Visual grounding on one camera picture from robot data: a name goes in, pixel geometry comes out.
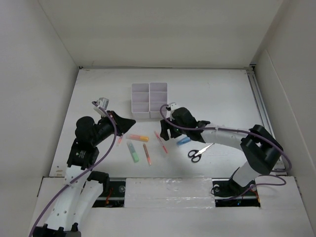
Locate green highlighter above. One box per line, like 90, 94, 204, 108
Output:
127, 141, 139, 163

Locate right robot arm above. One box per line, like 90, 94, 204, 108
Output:
159, 103, 286, 200

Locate orange yellow highlighter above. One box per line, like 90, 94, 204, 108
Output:
126, 134, 149, 143

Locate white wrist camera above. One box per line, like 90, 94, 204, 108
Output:
165, 102, 180, 120
94, 97, 109, 117

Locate white right organizer container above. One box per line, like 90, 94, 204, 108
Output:
149, 82, 168, 119

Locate red pen clear cap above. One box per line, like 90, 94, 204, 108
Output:
154, 131, 168, 158

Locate pink pen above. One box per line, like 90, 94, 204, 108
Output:
117, 136, 123, 146

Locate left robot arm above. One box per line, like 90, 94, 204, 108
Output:
29, 110, 136, 237

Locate white left organizer container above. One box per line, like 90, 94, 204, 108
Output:
131, 83, 150, 119

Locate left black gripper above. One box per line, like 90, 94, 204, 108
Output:
91, 110, 135, 146

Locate black handled scissors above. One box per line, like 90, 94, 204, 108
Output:
188, 143, 215, 163

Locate blue correction tape dispenser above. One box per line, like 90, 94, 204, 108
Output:
176, 137, 191, 146

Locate orange pen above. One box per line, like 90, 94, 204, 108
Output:
143, 143, 152, 166

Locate white organizer container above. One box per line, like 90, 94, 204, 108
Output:
149, 82, 168, 119
131, 83, 150, 119

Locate aluminium rail strip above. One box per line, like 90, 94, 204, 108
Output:
245, 64, 275, 138

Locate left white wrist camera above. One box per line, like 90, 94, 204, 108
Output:
94, 97, 109, 117

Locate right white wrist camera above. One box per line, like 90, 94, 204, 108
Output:
165, 102, 180, 120

